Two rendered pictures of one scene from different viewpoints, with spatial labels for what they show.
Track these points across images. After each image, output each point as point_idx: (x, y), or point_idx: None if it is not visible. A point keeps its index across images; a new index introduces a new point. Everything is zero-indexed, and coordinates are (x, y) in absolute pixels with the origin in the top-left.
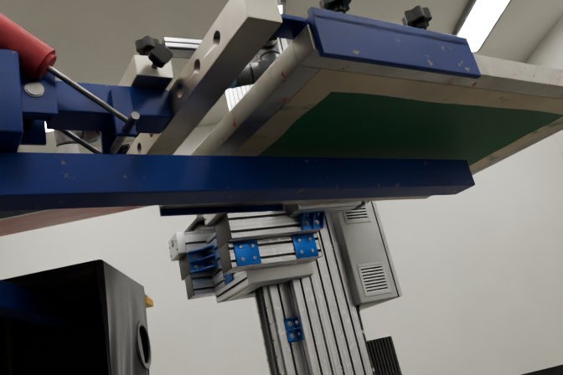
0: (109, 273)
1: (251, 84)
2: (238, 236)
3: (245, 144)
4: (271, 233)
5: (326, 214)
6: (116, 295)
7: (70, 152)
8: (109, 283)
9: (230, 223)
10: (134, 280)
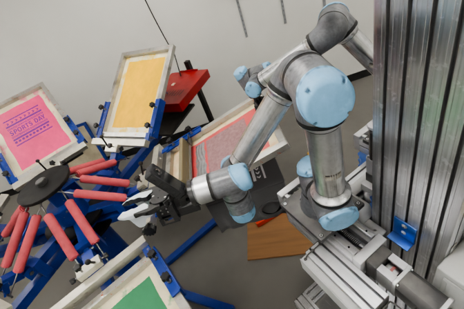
0: (215, 207)
1: (377, 88)
2: (292, 224)
3: (105, 303)
4: (312, 243)
5: (432, 265)
6: (226, 209)
7: (247, 95)
8: (216, 210)
9: (287, 215)
10: (260, 190)
